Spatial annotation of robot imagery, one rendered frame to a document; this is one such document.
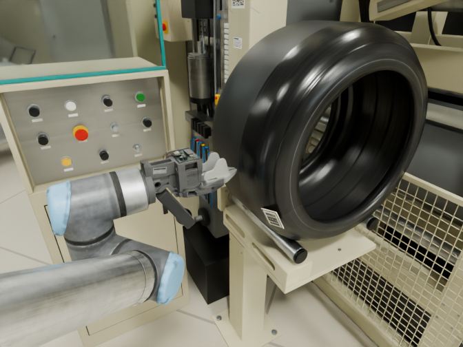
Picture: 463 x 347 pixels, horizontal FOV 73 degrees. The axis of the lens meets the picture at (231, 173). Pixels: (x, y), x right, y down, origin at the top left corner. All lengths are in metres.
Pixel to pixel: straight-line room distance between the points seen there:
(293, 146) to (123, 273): 0.38
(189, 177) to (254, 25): 0.51
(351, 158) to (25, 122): 1.09
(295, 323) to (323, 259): 0.88
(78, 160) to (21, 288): 0.94
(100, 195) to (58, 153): 0.71
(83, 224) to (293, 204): 0.42
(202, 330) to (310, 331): 0.55
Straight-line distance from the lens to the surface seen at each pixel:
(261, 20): 0.98
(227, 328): 1.79
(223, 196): 1.05
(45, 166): 1.30
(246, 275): 1.41
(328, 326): 1.88
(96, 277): 0.46
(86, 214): 0.60
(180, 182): 0.62
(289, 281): 0.89
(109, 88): 1.23
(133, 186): 0.59
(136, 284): 0.52
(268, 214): 0.71
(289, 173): 0.65
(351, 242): 1.10
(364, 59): 0.70
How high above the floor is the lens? 1.48
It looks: 28 degrees down
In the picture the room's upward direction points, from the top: straight up
